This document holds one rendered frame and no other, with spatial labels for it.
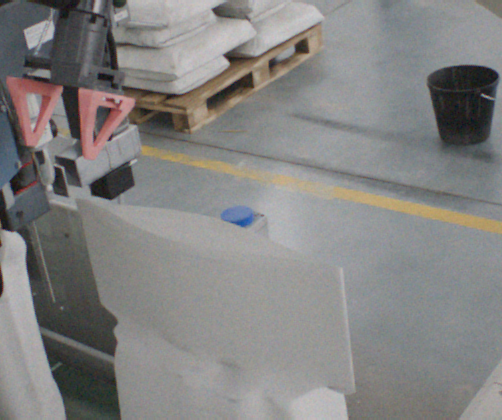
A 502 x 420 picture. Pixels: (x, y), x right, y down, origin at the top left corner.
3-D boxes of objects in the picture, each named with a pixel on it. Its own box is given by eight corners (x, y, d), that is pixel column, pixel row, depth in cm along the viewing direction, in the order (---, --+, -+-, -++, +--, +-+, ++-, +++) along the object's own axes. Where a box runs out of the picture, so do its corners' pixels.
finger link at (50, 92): (35, 150, 97) (50, 64, 97) (-6, 140, 102) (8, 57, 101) (82, 155, 103) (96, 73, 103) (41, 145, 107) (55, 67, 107)
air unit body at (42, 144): (71, 183, 138) (47, 89, 132) (47, 197, 135) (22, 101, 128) (51, 178, 141) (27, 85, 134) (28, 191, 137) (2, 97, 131)
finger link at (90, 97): (79, 160, 93) (95, 70, 93) (34, 149, 98) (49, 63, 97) (126, 165, 99) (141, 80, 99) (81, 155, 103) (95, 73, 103)
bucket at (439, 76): (512, 125, 383) (512, 68, 372) (483, 154, 362) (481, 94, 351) (448, 116, 400) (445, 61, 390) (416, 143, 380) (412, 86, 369)
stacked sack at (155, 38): (224, 29, 439) (219, 1, 433) (159, 57, 412) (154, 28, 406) (136, 15, 482) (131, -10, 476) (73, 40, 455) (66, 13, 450)
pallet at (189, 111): (324, 48, 506) (321, 23, 500) (191, 135, 421) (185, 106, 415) (209, 37, 552) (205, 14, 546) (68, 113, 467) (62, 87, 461)
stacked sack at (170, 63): (262, 40, 454) (258, 11, 448) (179, 88, 408) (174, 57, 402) (196, 34, 478) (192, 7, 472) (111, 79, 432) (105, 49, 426)
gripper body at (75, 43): (81, 81, 94) (93, 10, 94) (19, 70, 100) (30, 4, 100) (125, 89, 100) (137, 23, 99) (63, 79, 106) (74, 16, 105)
